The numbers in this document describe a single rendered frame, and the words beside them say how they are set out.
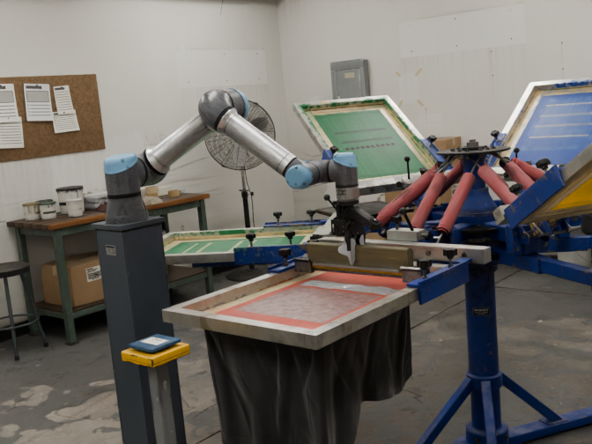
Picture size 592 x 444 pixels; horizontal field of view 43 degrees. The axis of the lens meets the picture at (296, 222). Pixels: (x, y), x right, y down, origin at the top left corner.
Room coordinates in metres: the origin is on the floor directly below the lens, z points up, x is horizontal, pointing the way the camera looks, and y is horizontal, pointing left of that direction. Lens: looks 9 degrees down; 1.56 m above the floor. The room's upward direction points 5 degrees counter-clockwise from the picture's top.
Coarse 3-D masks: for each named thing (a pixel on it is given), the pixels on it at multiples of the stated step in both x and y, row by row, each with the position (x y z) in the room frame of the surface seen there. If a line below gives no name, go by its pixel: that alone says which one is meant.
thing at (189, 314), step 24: (432, 264) 2.44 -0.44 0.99; (240, 288) 2.36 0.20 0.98; (264, 288) 2.45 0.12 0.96; (408, 288) 2.16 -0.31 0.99; (168, 312) 2.14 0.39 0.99; (192, 312) 2.10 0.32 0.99; (360, 312) 1.95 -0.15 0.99; (384, 312) 2.01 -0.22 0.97; (240, 336) 1.95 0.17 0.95; (264, 336) 1.90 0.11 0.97; (288, 336) 1.84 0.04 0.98; (312, 336) 1.79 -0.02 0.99; (336, 336) 1.84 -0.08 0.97
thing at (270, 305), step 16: (336, 272) 2.60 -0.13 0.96; (288, 288) 2.43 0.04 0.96; (304, 288) 2.41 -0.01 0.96; (320, 288) 2.39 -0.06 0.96; (240, 304) 2.28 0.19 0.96; (256, 304) 2.26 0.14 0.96; (272, 304) 2.24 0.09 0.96; (288, 304) 2.23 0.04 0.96; (304, 304) 2.21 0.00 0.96; (256, 320) 2.08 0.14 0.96
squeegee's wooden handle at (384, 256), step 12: (312, 252) 2.53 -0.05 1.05; (324, 252) 2.50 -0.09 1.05; (336, 252) 2.47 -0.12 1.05; (360, 252) 2.40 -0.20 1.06; (372, 252) 2.37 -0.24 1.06; (384, 252) 2.34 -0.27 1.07; (396, 252) 2.31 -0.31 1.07; (408, 252) 2.29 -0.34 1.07; (348, 264) 2.44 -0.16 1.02; (360, 264) 2.40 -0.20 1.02; (372, 264) 2.37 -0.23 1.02; (384, 264) 2.34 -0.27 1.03; (396, 264) 2.31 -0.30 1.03; (408, 264) 2.29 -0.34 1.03
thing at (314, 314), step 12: (396, 288) 2.30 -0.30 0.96; (324, 300) 2.23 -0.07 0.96; (336, 300) 2.22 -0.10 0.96; (348, 300) 2.21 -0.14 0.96; (360, 300) 2.19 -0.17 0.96; (372, 300) 2.18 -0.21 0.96; (288, 312) 2.14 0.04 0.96; (300, 312) 2.13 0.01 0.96; (312, 312) 2.12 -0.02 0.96; (324, 312) 2.10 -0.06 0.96; (336, 312) 2.09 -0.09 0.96; (348, 312) 2.08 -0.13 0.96; (288, 324) 2.01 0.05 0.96; (300, 324) 2.00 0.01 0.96; (312, 324) 1.99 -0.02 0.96; (324, 324) 1.98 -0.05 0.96
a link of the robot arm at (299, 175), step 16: (208, 96) 2.48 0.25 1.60; (224, 96) 2.50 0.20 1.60; (208, 112) 2.45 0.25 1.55; (224, 112) 2.43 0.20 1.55; (224, 128) 2.43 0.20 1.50; (240, 128) 2.41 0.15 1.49; (256, 128) 2.43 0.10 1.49; (240, 144) 2.43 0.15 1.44; (256, 144) 2.39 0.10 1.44; (272, 144) 2.38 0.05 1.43; (272, 160) 2.37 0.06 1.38; (288, 160) 2.35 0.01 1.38; (288, 176) 2.32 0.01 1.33; (304, 176) 2.30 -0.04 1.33
